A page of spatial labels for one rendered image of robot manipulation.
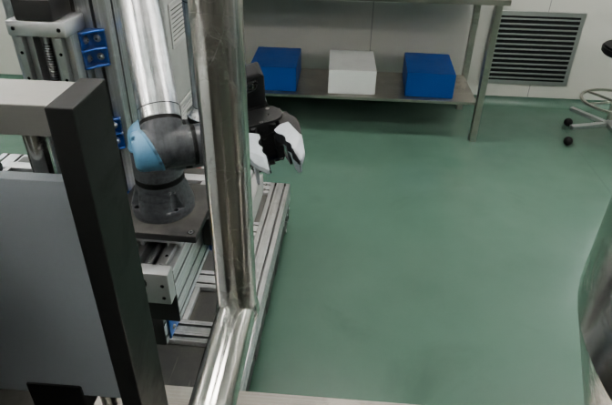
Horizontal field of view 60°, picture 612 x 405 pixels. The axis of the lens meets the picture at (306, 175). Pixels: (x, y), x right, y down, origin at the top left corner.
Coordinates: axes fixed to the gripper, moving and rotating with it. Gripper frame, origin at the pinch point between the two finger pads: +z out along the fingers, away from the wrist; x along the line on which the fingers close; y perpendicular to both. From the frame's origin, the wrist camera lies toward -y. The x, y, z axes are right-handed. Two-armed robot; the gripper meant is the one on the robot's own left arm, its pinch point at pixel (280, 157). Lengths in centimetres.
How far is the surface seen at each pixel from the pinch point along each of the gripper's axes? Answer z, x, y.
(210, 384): 45, 14, -20
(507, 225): -107, -133, 143
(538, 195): -124, -167, 148
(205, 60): 41, 11, -30
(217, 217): 41.3, 12.0, -24.5
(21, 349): 20.4, 29.3, -1.7
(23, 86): 19.9, 20.7, -23.4
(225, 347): 43.3, 13.0, -20.3
